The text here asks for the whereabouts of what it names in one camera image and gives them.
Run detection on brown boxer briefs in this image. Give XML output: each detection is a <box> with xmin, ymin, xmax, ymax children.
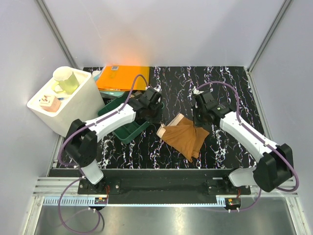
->
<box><xmin>156</xmin><ymin>113</ymin><xmax>209</xmax><ymax>163</ymax></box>

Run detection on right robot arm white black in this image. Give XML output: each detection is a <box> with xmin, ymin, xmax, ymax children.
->
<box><xmin>192</xmin><ymin>89</ymin><xmax>293</xmax><ymax>194</ymax></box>

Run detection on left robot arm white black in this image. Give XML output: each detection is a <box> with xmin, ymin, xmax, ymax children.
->
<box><xmin>62</xmin><ymin>87</ymin><xmax>162</xmax><ymax>194</ymax></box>

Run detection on green divided organizer tray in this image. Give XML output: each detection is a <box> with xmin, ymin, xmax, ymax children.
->
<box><xmin>97</xmin><ymin>90</ymin><xmax>164</xmax><ymax>144</ymax></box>

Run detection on orange and teal folders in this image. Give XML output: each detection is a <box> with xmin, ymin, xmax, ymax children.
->
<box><xmin>92</xmin><ymin>65</ymin><xmax>150</xmax><ymax>98</ymax></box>

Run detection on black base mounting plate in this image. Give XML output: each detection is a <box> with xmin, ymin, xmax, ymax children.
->
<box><xmin>46</xmin><ymin>168</ymin><xmax>282</xmax><ymax>205</ymax></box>

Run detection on yellow green cup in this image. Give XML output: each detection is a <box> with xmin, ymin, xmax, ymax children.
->
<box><xmin>51</xmin><ymin>66</ymin><xmax>79</xmax><ymax>94</ymax></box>

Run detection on white storage bin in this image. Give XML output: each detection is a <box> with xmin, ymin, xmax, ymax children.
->
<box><xmin>27</xmin><ymin>69</ymin><xmax>105</xmax><ymax>137</ymax></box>

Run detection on pink box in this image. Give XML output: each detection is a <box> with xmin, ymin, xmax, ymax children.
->
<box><xmin>40</xmin><ymin>95</ymin><xmax>61</xmax><ymax>113</ymax></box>

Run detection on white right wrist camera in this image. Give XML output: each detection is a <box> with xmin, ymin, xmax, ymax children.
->
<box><xmin>192</xmin><ymin>88</ymin><xmax>203</xmax><ymax>96</ymax></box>

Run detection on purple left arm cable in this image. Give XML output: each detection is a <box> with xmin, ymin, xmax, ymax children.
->
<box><xmin>57</xmin><ymin>74</ymin><xmax>150</xmax><ymax>233</ymax></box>

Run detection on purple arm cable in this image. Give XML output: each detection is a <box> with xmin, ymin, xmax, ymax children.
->
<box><xmin>195</xmin><ymin>81</ymin><xmax>300</xmax><ymax>212</ymax></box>
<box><xmin>57</xmin><ymin>74</ymin><xmax>150</xmax><ymax>233</ymax></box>

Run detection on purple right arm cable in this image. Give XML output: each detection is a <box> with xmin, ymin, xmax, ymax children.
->
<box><xmin>195</xmin><ymin>81</ymin><xmax>300</xmax><ymax>212</ymax></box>

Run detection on aluminium front rail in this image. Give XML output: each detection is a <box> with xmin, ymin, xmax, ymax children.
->
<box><xmin>33</xmin><ymin>177</ymin><xmax>299</xmax><ymax>209</ymax></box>

